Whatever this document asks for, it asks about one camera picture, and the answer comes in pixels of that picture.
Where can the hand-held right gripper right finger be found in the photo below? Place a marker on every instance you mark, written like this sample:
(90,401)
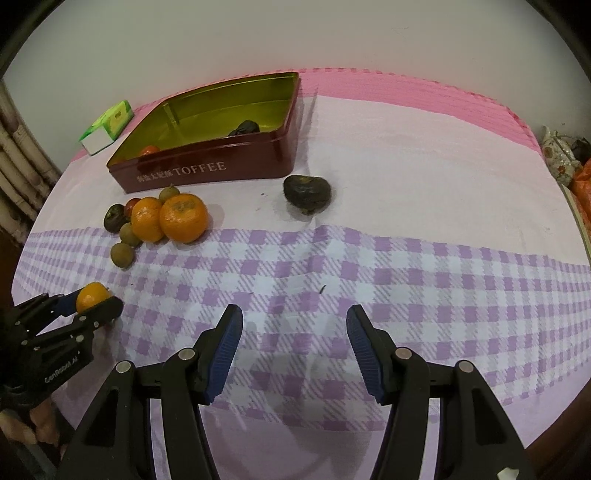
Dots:
(364,350)

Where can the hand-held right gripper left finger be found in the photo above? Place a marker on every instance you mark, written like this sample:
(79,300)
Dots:
(226,350)

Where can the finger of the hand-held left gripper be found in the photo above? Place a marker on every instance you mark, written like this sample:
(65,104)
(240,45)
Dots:
(69,305)
(99,314)

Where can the small orange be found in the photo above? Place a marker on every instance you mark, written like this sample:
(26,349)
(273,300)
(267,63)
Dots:
(91,297)

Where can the brown longan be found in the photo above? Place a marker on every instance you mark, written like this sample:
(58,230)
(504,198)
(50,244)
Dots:
(168,193)
(129,234)
(122,254)

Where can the medium orange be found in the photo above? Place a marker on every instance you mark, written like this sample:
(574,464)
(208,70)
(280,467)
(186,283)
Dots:
(145,221)

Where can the red cherry tomato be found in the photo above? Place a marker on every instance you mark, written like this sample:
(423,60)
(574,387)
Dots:
(149,151)
(132,204)

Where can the large orange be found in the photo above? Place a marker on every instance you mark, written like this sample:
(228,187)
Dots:
(184,219)

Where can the large dark water chestnut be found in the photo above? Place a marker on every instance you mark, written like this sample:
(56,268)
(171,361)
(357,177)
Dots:
(304,194)

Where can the dark red tin box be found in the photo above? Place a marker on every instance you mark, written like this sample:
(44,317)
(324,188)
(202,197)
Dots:
(194,173)

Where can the person's left hand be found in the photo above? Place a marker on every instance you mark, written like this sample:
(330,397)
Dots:
(44,421)

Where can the beige bamboo pattern curtain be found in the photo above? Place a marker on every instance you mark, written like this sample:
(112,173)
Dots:
(23,161)

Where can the pink purple checked sheet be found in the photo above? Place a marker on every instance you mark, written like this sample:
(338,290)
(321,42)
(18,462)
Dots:
(415,207)

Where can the green white tissue pack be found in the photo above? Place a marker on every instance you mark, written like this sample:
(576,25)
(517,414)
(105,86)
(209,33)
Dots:
(108,124)

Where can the orange plastic bag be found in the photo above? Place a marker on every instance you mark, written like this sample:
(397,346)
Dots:
(582,184)

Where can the floral cloth bag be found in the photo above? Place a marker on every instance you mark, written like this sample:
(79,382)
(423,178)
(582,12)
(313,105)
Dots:
(556,154)

